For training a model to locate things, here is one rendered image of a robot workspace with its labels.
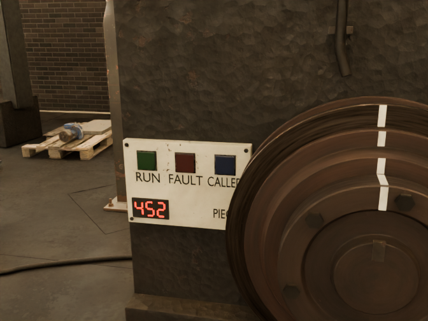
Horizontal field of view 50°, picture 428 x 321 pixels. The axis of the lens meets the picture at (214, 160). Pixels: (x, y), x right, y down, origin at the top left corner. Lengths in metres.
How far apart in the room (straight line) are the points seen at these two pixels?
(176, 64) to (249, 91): 0.15
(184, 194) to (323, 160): 0.33
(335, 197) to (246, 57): 0.33
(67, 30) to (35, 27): 0.56
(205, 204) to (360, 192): 0.37
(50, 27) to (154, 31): 7.06
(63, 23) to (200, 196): 7.01
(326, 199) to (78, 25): 7.19
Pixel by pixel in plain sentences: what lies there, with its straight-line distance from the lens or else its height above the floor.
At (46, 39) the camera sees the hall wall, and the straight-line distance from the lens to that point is 7.99.
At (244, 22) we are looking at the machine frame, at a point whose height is 1.46.
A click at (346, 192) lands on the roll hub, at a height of 1.24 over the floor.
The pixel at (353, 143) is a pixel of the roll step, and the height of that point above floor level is 1.29.
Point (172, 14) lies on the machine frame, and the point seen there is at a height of 1.48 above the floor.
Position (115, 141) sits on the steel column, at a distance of 3.68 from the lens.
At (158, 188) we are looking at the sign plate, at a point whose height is 1.14.
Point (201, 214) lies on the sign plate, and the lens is 0.93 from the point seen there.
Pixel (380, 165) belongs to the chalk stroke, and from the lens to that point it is 0.69.
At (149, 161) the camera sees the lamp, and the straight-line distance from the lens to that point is 0.92.
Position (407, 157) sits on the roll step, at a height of 1.28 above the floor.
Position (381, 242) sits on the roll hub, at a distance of 0.68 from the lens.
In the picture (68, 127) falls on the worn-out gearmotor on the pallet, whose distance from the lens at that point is 5.37.
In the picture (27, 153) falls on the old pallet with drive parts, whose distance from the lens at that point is 5.49.
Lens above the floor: 1.47
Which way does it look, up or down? 17 degrees down
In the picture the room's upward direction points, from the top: 1 degrees counter-clockwise
